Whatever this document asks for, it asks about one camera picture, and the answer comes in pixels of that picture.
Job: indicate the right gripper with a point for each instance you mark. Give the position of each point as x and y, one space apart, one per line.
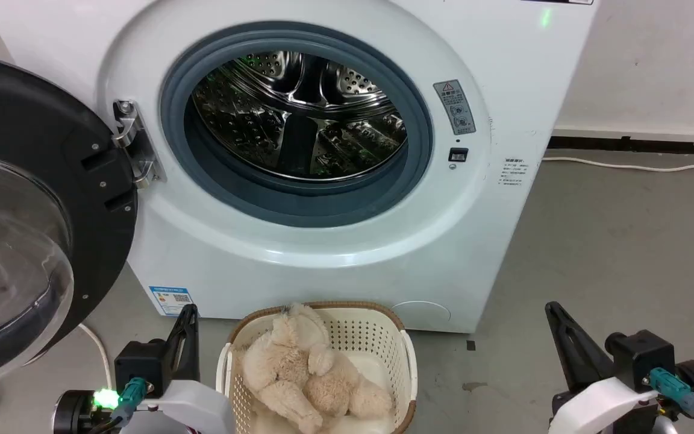
639 355

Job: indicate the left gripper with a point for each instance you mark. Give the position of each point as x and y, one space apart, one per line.
190 407

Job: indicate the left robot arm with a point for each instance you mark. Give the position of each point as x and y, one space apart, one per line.
73 413

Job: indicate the white front-load washing machine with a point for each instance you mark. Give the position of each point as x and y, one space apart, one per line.
347 253

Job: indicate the blue energy label sticker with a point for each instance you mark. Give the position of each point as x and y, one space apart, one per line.
170 299

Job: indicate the beige plush teddy bear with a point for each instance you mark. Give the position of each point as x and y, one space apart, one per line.
299 367

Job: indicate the grey rubber door gasket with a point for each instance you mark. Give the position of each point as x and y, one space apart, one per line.
232 193

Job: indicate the cream perforated laundry basket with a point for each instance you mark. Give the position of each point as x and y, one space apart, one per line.
377 337

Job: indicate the small printed text label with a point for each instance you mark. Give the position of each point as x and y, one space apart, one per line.
514 172

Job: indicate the chrome door hinge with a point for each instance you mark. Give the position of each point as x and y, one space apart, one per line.
133 144

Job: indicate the black round washer door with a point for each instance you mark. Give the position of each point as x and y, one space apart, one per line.
34 181

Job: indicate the black door latch socket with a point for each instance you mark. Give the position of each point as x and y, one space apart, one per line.
458 155

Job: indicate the steel washer drum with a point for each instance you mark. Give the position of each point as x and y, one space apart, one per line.
299 114

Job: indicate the grey warning sticker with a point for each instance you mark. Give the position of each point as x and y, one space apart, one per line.
454 107

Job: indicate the black wall baseboard strip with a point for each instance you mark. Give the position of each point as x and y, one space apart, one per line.
642 145

